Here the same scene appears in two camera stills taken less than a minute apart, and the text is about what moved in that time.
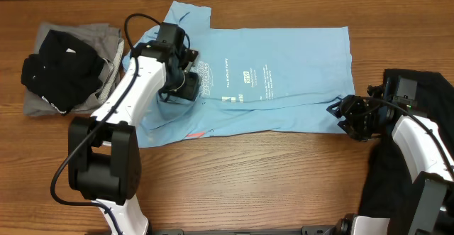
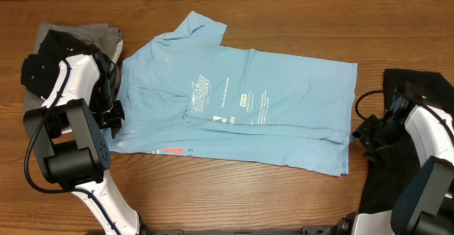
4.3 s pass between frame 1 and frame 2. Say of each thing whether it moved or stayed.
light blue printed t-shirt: moved
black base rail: stayed
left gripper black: moved
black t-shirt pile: stayed
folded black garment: stayed
